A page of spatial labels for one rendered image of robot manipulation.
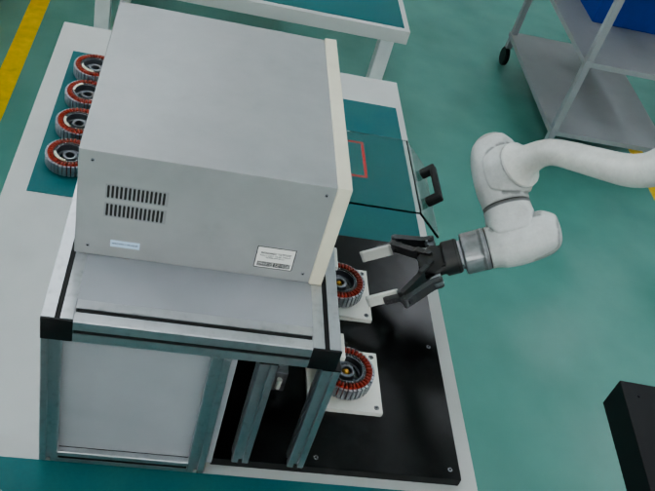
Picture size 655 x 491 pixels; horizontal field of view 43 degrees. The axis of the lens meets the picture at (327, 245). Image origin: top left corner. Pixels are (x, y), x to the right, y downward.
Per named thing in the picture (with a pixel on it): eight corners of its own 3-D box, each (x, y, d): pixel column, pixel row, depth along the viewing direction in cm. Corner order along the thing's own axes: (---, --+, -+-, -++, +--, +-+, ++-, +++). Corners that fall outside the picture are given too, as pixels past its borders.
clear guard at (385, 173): (423, 166, 187) (431, 144, 183) (439, 239, 169) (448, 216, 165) (280, 141, 180) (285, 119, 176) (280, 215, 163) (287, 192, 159)
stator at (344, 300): (359, 275, 189) (363, 263, 186) (363, 312, 181) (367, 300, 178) (310, 269, 186) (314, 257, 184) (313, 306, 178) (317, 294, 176)
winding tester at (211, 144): (312, 129, 167) (336, 39, 154) (321, 285, 135) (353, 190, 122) (112, 95, 159) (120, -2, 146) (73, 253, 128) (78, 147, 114)
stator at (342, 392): (371, 362, 171) (376, 351, 168) (369, 406, 162) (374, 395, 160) (318, 351, 169) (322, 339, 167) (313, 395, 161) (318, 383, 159)
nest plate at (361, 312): (365, 274, 191) (366, 270, 190) (370, 323, 180) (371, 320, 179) (300, 265, 188) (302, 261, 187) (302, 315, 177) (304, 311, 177)
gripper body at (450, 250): (467, 281, 177) (425, 290, 179) (460, 252, 184) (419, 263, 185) (461, 256, 172) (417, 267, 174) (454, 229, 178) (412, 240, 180)
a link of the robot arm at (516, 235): (494, 277, 181) (480, 220, 184) (566, 259, 178) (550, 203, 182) (493, 265, 170) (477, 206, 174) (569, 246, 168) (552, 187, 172)
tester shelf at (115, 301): (318, 119, 179) (323, 100, 176) (335, 371, 129) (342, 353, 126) (107, 82, 170) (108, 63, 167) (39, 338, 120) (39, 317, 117)
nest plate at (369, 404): (374, 357, 174) (375, 353, 173) (381, 417, 163) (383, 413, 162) (303, 349, 171) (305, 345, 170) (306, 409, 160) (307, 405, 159)
